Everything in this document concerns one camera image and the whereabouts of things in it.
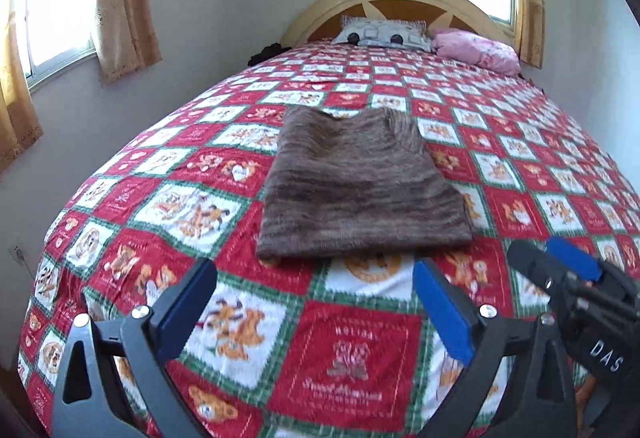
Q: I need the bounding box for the large window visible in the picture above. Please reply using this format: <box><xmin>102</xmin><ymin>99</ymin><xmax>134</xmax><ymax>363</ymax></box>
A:
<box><xmin>17</xmin><ymin>0</ymin><xmax>99</xmax><ymax>91</ymax></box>

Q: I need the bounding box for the pink pillow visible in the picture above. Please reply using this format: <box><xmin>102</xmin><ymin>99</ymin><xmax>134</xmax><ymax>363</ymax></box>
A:
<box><xmin>430</xmin><ymin>29</ymin><xmax>522</xmax><ymax>77</ymax></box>

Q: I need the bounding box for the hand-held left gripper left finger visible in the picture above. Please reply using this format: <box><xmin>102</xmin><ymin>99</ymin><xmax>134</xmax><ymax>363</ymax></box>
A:
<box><xmin>50</xmin><ymin>258</ymin><xmax>218</xmax><ymax>438</ymax></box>

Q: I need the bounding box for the black cloth bundle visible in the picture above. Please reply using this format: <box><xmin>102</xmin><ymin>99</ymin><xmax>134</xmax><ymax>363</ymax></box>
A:
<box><xmin>247</xmin><ymin>42</ymin><xmax>294</xmax><ymax>67</ymax></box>

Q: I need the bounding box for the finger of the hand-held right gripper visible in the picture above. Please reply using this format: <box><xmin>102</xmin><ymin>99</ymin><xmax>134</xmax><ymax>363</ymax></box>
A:
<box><xmin>507</xmin><ymin>240</ymin><xmax>567</xmax><ymax>301</ymax></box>
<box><xmin>545</xmin><ymin>235</ymin><xmax>604</xmax><ymax>282</ymax></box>

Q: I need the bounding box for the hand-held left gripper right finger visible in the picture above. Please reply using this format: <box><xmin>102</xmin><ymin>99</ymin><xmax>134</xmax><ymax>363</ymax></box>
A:
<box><xmin>412</xmin><ymin>258</ymin><xmax>586</xmax><ymax>438</ymax></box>

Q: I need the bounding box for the white wall outlet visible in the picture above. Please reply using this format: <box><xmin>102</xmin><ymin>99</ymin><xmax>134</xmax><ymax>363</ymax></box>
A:
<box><xmin>7</xmin><ymin>244</ymin><xmax>38</xmax><ymax>280</ymax></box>

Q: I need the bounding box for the grey patterned pillow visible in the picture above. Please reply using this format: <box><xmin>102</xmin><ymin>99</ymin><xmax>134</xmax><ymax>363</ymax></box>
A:
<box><xmin>331</xmin><ymin>14</ymin><xmax>433</xmax><ymax>52</ymax></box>

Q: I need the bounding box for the red checked printed bedspread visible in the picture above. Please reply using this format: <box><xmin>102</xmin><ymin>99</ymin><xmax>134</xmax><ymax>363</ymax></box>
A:
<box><xmin>17</xmin><ymin>40</ymin><xmax>640</xmax><ymax>438</ymax></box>

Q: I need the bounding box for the brown knitted sweater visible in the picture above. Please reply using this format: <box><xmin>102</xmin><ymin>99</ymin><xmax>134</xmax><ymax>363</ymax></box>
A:
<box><xmin>255</xmin><ymin>105</ymin><xmax>476</xmax><ymax>262</ymax></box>

